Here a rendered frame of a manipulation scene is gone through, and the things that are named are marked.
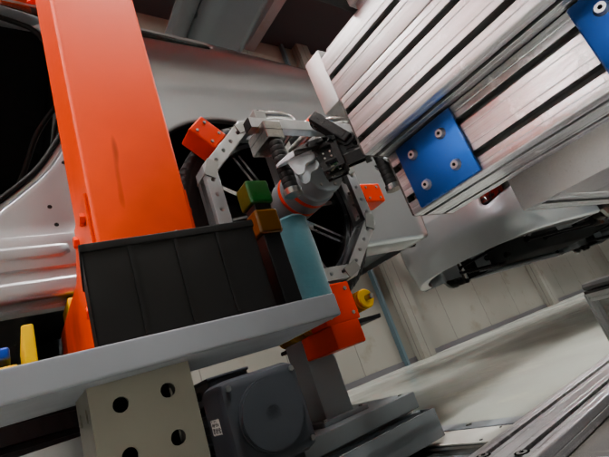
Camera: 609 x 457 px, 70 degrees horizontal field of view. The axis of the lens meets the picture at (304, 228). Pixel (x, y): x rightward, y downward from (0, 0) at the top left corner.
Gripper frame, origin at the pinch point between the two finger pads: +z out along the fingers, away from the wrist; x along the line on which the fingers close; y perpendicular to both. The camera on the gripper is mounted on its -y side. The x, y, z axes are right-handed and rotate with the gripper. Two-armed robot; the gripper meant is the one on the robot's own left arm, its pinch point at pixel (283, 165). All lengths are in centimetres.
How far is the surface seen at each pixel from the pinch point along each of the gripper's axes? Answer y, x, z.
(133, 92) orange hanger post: -11.9, -29.2, 17.8
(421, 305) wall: 7, 711, -50
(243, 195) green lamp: 18.5, -33.6, 2.7
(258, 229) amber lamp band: 24.9, -34.5, 1.9
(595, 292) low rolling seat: 54, 85, -80
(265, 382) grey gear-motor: 45.0, -7.2, 17.0
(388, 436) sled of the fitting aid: 68, 29, 2
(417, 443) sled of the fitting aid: 72, 35, -3
